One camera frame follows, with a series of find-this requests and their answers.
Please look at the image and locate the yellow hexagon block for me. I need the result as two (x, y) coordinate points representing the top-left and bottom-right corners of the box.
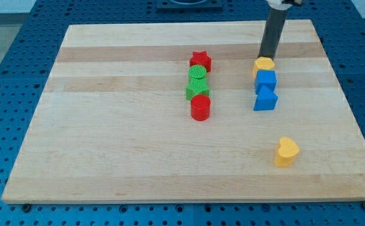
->
(252, 56), (275, 78)

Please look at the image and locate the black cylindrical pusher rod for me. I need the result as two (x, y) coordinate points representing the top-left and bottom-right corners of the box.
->
(258, 8), (288, 60)

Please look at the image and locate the green star block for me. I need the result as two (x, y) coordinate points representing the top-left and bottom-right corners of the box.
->
(186, 78), (210, 100)

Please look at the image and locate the red cylinder block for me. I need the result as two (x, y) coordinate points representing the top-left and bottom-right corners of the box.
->
(190, 94), (211, 121)

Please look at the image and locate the red star block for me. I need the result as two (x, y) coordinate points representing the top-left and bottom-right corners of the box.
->
(189, 51), (212, 72)

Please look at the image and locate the blue triangle block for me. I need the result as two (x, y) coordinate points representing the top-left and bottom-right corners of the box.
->
(253, 86), (278, 111)

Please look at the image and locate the wooden board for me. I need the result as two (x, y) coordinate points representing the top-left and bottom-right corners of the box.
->
(1, 19), (365, 204)

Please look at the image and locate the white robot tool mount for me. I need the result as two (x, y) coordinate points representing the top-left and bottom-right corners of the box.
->
(267, 0), (302, 11)

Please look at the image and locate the blue cube block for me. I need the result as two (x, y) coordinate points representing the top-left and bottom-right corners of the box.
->
(254, 70), (277, 94)

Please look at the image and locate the yellow heart block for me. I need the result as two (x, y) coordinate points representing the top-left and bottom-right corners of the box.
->
(273, 136), (300, 167)

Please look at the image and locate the green cylinder block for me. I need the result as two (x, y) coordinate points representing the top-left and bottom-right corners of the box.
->
(188, 65), (207, 80)

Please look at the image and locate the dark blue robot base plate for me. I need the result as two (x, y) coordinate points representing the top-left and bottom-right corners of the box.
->
(156, 0), (223, 11)

